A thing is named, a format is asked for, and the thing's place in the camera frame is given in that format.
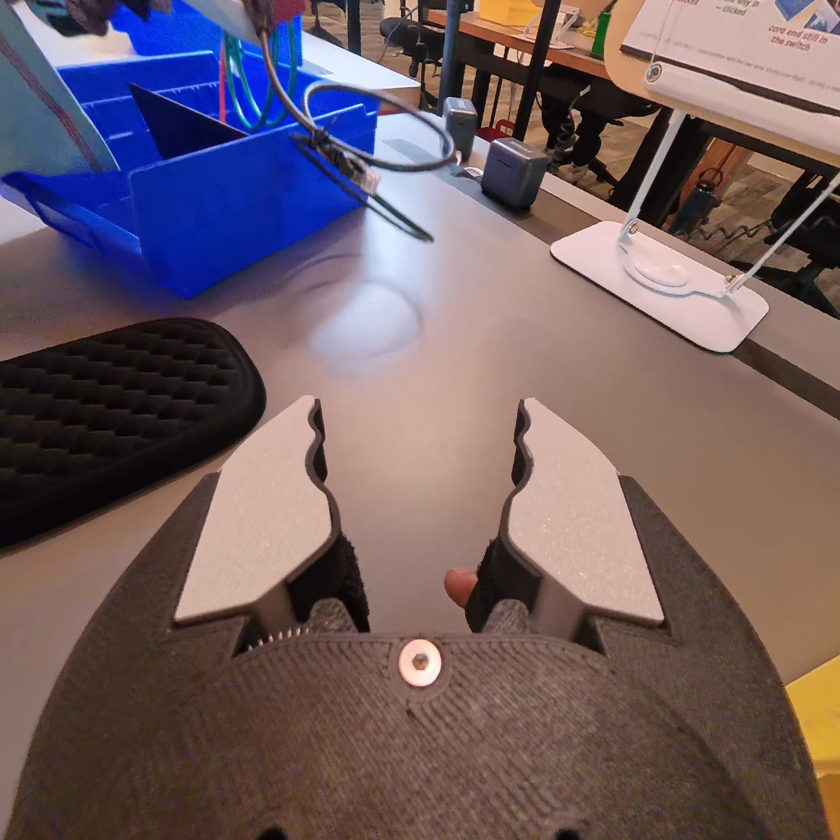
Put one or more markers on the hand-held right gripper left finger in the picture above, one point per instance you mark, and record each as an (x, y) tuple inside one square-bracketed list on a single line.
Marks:
[(262, 518)]

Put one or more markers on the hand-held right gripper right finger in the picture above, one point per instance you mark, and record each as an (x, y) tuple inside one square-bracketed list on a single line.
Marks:
[(577, 531)]

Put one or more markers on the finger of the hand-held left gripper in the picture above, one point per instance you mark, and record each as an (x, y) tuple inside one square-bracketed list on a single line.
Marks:
[(229, 16)]

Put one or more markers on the yellow storage bin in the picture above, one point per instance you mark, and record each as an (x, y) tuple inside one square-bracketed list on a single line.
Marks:
[(817, 754)]

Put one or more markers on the wooden office desk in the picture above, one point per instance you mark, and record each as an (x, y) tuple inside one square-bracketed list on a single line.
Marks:
[(525, 39)]

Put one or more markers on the person's right hand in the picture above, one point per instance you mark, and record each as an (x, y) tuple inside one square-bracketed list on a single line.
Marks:
[(460, 585)]

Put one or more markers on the black bin divider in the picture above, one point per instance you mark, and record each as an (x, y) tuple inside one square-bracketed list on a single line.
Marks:
[(177, 124)]

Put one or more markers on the black dimpled wrist pad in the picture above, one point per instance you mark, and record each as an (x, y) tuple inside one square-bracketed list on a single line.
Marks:
[(118, 407)]

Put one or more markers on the black light stand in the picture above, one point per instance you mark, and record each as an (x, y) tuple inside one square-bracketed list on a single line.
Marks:
[(453, 46)]

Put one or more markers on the grey charger box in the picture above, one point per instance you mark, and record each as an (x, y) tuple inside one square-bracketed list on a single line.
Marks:
[(460, 121), (515, 174)]

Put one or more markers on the white board stand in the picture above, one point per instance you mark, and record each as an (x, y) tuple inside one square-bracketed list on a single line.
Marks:
[(656, 289)]

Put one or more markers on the red basket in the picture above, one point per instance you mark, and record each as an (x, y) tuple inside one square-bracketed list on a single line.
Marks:
[(505, 130)]

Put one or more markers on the black pole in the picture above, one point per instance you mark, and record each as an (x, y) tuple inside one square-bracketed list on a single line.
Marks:
[(538, 65)]

